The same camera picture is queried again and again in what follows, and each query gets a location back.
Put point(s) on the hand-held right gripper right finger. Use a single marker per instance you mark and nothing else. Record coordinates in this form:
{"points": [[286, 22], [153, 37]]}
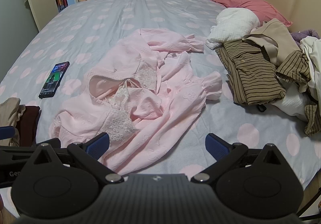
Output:
{"points": [[217, 146]]}

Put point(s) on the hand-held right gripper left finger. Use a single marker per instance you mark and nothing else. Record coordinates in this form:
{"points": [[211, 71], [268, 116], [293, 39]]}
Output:
{"points": [[96, 146]]}

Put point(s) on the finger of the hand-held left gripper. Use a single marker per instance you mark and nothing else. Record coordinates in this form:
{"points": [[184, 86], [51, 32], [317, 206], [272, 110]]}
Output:
{"points": [[6, 132]]}

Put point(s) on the pink embroidered dress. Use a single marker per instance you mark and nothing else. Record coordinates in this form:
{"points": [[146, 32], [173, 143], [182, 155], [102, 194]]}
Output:
{"points": [[150, 113]]}

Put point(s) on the folded beige garment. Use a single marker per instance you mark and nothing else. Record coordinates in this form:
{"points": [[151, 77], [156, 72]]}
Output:
{"points": [[10, 111]]}

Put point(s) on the folded dark red garment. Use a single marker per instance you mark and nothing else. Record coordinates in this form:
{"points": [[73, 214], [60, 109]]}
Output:
{"points": [[28, 121]]}

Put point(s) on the black smartphone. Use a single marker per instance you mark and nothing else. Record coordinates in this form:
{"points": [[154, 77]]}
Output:
{"points": [[54, 79]]}

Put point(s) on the brown striped shirt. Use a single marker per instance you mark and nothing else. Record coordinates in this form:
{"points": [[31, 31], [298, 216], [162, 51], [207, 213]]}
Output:
{"points": [[250, 73]]}

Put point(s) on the white garment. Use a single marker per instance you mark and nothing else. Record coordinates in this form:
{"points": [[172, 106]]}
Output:
{"points": [[293, 103], [313, 51]]}

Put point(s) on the bed with polka dot sheet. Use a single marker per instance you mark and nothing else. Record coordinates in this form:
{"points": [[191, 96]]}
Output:
{"points": [[100, 26]]}

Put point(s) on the beige shirt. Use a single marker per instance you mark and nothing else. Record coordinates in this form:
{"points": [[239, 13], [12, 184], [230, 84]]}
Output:
{"points": [[273, 36]]}

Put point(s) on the white muslin cloth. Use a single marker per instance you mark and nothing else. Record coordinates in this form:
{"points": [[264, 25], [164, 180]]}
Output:
{"points": [[233, 23]]}

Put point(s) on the purple fluffy cloth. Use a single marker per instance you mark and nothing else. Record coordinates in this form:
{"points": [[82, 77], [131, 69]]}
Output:
{"points": [[308, 34]]}

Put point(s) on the pink pillow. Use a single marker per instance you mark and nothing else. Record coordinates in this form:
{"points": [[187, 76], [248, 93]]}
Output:
{"points": [[240, 1]]}

